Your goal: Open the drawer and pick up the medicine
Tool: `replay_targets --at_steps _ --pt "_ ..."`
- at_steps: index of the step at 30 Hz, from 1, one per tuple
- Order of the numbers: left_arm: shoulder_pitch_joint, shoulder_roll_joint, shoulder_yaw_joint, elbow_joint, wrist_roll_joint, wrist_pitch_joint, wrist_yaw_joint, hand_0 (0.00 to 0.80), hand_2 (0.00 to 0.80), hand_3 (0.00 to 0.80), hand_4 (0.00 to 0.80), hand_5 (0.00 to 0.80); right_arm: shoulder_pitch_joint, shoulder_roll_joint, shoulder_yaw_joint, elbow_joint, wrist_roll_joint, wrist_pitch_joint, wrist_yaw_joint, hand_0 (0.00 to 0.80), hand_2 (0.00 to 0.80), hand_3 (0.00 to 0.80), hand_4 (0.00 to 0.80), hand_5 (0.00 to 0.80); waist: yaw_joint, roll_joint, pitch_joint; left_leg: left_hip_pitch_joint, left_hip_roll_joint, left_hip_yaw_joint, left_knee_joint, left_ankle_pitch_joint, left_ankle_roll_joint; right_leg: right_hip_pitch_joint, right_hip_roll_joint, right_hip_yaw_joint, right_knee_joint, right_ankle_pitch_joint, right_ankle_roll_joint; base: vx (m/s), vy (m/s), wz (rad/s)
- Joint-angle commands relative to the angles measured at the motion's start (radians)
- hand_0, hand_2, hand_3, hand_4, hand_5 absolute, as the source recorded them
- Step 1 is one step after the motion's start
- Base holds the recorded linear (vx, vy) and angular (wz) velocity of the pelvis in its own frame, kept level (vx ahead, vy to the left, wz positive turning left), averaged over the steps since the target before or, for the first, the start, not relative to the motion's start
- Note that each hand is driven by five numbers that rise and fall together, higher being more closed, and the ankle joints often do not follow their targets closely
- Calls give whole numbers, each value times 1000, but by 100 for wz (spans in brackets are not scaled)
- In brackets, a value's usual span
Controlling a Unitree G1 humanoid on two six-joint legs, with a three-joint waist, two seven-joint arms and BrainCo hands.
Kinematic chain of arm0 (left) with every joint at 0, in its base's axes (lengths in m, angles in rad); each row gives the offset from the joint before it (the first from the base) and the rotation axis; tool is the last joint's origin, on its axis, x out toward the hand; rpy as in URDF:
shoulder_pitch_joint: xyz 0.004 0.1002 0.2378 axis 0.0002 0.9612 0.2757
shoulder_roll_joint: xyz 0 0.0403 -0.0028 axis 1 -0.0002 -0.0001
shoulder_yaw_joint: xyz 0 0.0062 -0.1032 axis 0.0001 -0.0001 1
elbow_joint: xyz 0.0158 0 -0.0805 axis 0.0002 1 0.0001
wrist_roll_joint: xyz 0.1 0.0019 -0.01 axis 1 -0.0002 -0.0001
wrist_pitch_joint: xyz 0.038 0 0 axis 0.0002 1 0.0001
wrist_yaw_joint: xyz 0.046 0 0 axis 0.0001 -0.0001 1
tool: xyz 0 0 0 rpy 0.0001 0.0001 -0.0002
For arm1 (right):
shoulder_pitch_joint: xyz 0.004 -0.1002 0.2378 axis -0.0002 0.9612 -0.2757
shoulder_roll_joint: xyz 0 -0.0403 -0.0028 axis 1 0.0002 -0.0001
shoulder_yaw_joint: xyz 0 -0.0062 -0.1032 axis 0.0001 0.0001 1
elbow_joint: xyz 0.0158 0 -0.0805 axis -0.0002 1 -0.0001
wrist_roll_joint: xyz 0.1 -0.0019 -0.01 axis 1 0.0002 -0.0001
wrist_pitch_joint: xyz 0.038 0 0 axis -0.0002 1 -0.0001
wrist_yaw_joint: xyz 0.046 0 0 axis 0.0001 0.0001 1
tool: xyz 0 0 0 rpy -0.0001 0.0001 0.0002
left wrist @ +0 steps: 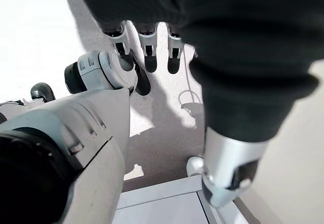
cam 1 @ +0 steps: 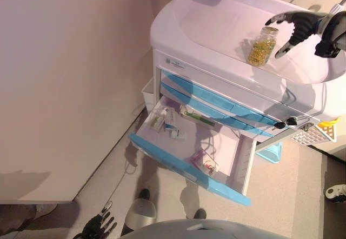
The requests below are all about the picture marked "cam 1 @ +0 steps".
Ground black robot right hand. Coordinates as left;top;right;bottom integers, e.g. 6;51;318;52
264;10;325;59

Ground black cart keys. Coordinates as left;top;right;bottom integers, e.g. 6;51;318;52
272;117;298;130

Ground thin floor cable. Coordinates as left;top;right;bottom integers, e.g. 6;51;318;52
108;157;136;204

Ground pink packet with scissors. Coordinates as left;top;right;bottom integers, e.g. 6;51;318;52
201;154;221;175

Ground light blue plastic bin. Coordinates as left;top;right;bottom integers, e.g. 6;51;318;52
255;141;283;165

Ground white cart side bin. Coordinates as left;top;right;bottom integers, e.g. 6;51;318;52
140;78;157;112

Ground white blue medicine box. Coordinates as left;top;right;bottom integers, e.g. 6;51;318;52
164;108;181;134

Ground silver robot torso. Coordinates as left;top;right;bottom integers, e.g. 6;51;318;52
118;218;260;239

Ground person leg brown trousers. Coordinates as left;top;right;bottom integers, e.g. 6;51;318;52
0;203;57;239

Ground small green white medicine box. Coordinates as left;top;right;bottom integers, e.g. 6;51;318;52
150;116;166;131

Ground clear jar yellow capsules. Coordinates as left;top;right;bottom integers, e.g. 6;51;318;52
247;26;279;67

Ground cart label sticker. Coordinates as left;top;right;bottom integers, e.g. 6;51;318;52
163;56;187;71

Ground white cart drawer blue front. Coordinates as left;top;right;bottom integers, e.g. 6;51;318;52
128;95;256;207

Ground long green white medicine box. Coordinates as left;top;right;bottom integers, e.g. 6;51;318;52
179;105;216;128

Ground white medical cart blue drawers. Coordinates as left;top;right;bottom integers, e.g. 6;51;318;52
140;0;346;167

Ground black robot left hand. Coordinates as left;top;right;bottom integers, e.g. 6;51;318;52
81;201;118;239

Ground bed caster wheel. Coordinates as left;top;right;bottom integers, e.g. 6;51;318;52
324;183;346;203

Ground white mesh basket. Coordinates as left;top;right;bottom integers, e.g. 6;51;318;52
290;122;337;147

